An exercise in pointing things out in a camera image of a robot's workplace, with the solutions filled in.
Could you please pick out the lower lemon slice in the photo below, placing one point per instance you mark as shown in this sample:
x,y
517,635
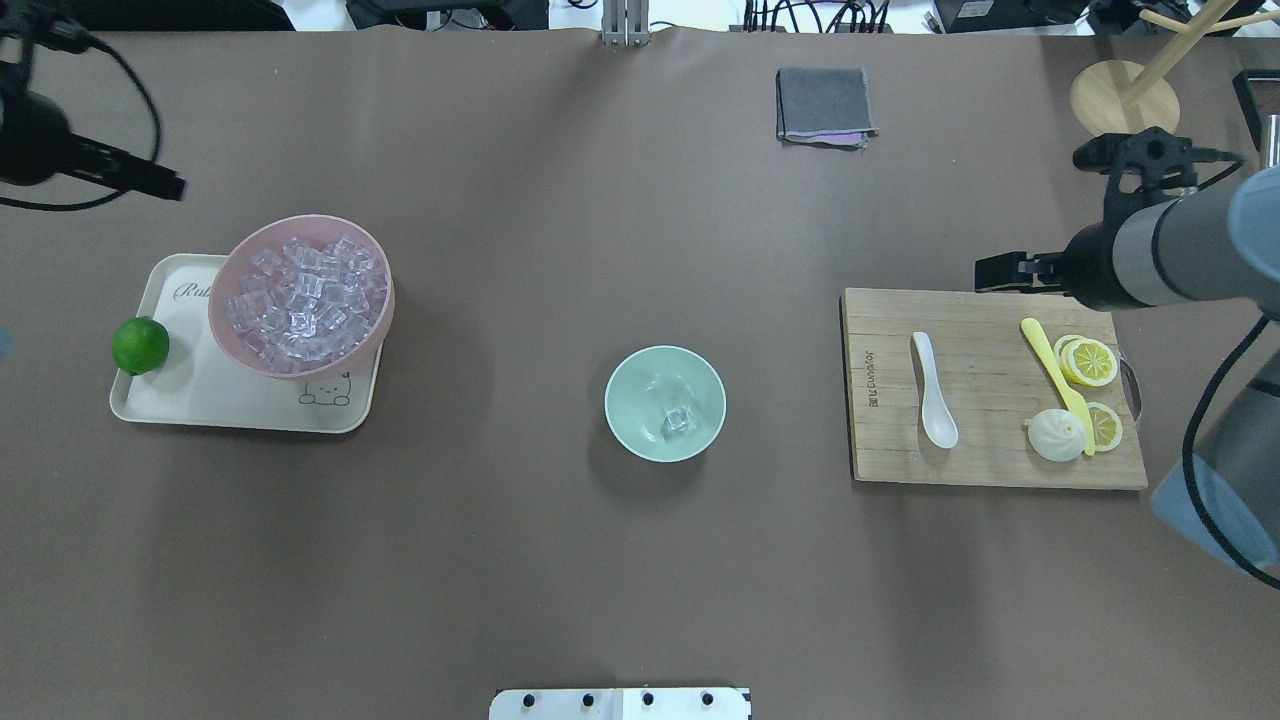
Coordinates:
x,y
1107,426

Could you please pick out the wooden cutting board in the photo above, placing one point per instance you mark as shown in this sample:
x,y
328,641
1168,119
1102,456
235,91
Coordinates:
x,y
991,380

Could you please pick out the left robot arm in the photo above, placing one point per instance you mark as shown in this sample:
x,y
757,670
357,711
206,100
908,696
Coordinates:
x,y
37,143

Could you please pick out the pink bowl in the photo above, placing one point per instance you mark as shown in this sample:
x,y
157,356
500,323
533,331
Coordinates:
x,y
227,284

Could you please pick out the clear ice cube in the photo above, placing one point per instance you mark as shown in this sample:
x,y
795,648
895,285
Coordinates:
x,y
679,421

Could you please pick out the dark tray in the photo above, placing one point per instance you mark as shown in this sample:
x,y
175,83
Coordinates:
x,y
1257,92

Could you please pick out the mint green bowl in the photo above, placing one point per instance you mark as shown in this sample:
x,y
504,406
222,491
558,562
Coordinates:
x,y
656,377

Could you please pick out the cream rabbit serving tray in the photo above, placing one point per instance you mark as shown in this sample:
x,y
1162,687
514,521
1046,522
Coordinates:
x,y
201,386

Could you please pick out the lemon slice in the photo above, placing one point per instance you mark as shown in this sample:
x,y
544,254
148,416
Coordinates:
x,y
1084,361
1107,426

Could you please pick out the aluminium frame post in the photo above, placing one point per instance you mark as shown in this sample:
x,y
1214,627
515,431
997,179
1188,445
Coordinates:
x,y
625,23

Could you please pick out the upper lemon slice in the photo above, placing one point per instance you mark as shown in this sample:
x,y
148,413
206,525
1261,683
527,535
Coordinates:
x,y
1084,361

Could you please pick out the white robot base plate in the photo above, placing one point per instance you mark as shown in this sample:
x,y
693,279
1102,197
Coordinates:
x,y
694,702

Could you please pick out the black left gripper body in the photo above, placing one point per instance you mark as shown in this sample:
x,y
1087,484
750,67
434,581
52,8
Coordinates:
x,y
40,140

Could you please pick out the white ceramic spoon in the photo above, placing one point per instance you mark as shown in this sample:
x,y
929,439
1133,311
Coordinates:
x,y
938,423

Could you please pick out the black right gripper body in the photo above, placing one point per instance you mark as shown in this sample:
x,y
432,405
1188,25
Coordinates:
x,y
1093,269

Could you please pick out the wooden mug tree stand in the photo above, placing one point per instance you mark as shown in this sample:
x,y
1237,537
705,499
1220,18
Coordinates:
x,y
1121,96

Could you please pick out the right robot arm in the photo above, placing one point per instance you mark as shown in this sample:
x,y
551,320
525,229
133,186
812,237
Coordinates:
x,y
1214,245

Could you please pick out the pile of clear ice cubes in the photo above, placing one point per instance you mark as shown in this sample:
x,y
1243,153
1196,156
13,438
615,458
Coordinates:
x,y
306,304

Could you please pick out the green lime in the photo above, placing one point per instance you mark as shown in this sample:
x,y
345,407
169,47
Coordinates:
x,y
140,345

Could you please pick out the grey folded cloth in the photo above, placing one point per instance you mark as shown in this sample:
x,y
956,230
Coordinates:
x,y
827,107

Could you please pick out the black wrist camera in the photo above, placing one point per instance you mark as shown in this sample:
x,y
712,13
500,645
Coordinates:
x,y
1152,163

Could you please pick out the white steamed bun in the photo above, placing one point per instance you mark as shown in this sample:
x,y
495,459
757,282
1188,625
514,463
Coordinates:
x,y
1056,435

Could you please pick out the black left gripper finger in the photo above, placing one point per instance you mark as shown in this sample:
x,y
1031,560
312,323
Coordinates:
x,y
162,183

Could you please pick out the yellow plastic knife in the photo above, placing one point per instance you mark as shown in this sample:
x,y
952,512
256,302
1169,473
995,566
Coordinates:
x,y
1072,400

